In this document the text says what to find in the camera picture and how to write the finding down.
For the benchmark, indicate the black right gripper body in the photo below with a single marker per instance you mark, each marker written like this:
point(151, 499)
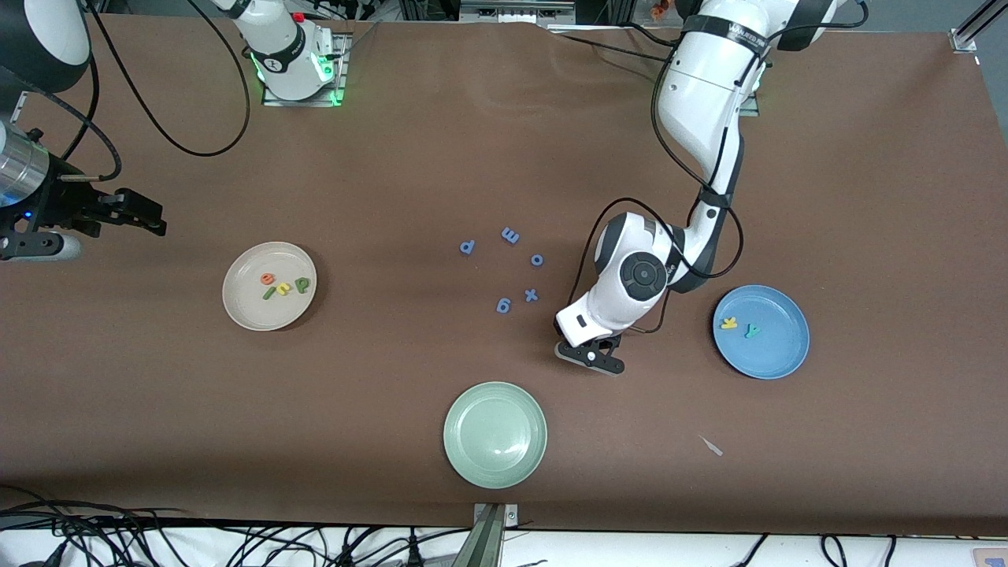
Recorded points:
point(64, 206)

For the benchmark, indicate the green foam letter p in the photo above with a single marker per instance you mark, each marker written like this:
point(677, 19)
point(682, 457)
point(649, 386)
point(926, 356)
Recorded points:
point(302, 284)

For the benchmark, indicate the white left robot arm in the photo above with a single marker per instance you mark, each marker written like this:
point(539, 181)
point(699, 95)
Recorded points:
point(701, 87)

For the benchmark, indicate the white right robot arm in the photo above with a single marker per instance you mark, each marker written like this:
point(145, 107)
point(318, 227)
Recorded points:
point(283, 55)

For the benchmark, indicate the blue foam letter g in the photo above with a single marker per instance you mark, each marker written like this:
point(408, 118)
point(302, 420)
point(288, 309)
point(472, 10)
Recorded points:
point(503, 305)

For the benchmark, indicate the green plate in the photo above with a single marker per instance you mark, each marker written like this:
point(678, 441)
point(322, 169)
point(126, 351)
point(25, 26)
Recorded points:
point(494, 435)

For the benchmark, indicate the blue foam letter m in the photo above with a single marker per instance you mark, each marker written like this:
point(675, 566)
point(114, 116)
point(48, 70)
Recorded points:
point(510, 235)

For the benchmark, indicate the beige brown plate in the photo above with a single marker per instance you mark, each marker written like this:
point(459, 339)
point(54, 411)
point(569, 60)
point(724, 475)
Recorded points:
point(252, 311)

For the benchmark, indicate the blue plate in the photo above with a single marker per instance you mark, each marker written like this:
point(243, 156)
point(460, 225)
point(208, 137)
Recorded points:
point(776, 354)

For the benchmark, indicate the brown table cover sheet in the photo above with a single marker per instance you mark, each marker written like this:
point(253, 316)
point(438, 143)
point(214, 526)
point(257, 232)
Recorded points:
point(504, 142)

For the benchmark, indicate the orange decorative object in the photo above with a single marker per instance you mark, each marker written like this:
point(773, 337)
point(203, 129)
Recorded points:
point(665, 6)

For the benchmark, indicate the grey metal equipment box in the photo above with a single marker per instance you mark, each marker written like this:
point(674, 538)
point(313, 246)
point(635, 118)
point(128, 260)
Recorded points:
point(516, 9)

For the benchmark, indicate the aluminium edge rail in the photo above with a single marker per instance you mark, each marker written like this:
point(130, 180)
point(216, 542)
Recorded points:
point(20, 106)

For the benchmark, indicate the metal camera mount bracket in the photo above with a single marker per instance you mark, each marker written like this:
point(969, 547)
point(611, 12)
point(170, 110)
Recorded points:
point(492, 516)

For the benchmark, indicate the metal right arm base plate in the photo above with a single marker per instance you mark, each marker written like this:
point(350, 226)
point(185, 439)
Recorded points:
point(335, 79)

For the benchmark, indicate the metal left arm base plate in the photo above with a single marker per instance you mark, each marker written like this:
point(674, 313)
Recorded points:
point(752, 106)

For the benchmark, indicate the aluminium corner bracket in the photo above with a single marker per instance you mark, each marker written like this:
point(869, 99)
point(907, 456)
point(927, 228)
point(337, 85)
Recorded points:
point(962, 41)

